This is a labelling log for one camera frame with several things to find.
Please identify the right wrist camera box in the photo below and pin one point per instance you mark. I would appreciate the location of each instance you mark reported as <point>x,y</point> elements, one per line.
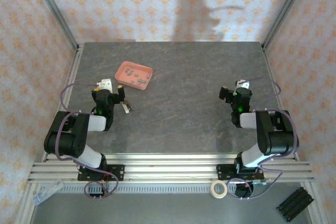
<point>245,84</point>

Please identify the black extrusion piece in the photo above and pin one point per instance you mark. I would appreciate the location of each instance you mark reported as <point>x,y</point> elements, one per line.
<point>295,203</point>

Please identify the aluminium mounting rails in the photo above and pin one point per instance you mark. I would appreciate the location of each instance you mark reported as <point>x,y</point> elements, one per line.
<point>170,169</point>

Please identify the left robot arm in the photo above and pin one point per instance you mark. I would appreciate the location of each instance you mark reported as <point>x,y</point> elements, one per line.
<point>65,140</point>

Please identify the aluminium side rail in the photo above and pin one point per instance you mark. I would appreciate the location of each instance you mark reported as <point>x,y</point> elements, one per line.
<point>71,77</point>
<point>274,82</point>

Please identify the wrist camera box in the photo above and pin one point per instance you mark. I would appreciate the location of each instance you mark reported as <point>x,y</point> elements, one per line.
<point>106,83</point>
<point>245,84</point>

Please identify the aluminium frame leg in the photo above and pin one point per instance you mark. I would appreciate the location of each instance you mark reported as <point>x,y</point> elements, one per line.
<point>26,208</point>
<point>317,205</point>

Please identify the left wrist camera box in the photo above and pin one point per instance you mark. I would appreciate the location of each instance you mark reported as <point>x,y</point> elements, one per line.
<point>106,83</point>

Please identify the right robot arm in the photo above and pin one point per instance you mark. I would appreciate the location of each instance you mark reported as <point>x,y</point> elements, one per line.
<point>278,140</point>

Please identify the aluminium frame post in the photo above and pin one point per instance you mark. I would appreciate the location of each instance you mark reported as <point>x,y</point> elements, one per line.
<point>284,11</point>
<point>56,11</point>

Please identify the pink plastic tray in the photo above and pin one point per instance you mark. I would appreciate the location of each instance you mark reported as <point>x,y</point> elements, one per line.
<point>123,75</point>

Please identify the white tape roll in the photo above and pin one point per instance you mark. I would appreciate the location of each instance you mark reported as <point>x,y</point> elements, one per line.
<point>219,196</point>

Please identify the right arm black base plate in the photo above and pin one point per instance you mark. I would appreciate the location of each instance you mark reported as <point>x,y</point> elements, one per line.
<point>223,171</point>

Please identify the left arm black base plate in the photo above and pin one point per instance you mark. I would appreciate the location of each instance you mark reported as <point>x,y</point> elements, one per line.
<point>118,171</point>

